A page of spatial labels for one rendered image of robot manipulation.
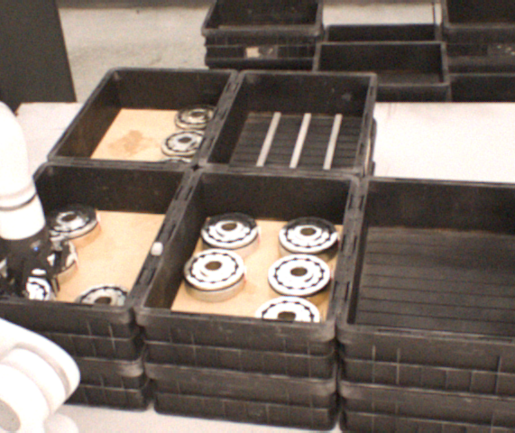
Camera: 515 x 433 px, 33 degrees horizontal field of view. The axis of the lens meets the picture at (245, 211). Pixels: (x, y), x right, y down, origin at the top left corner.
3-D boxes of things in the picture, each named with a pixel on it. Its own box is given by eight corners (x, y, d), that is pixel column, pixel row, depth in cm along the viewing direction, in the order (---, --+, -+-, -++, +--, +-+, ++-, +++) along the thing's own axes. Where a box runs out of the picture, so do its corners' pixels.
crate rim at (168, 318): (334, 342, 124) (334, 329, 123) (132, 325, 130) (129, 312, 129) (361, 186, 156) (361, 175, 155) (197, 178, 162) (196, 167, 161)
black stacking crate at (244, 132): (359, 229, 162) (360, 177, 155) (203, 219, 168) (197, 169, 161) (377, 123, 193) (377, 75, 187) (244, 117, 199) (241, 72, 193)
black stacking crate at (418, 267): (547, 409, 124) (557, 351, 117) (336, 389, 130) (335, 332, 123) (530, 240, 155) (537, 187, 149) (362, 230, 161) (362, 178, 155)
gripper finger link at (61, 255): (63, 240, 144) (57, 272, 145) (73, 239, 145) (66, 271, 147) (55, 233, 145) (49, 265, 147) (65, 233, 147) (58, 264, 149)
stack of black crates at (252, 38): (326, 106, 339) (324, -5, 314) (322, 146, 315) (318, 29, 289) (225, 106, 345) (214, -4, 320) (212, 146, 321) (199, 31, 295)
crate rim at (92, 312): (132, 325, 130) (129, 312, 129) (-52, 308, 137) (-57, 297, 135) (197, 178, 162) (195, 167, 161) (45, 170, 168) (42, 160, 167)
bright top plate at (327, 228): (329, 257, 148) (329, 254, 148) (271, 249, 151) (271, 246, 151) (343, 223, 156) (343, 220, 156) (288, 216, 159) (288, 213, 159)
